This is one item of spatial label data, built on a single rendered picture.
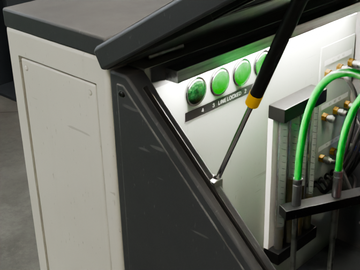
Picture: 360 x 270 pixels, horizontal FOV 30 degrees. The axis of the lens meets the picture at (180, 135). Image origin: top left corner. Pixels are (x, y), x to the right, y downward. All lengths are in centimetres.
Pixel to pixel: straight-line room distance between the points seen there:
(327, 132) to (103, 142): 60
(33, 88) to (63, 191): 20
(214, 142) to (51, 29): 35
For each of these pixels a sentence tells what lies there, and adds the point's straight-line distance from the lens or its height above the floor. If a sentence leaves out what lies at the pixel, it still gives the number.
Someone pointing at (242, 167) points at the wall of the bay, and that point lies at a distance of 129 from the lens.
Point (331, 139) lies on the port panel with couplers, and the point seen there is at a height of 113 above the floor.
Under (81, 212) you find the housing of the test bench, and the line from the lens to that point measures 124.
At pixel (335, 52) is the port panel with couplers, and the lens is 146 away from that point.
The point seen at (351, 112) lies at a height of 129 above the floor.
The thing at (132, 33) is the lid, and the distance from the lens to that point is 93.
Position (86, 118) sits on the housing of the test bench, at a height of 135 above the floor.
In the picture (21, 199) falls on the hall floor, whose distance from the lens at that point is 362.
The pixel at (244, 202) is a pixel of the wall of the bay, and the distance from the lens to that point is 134.
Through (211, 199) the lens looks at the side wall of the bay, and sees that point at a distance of 97.
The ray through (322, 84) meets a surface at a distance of 117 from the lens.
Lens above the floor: 180
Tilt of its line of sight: 26 degrees down
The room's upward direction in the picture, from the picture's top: 2 degrees counter-clockwise
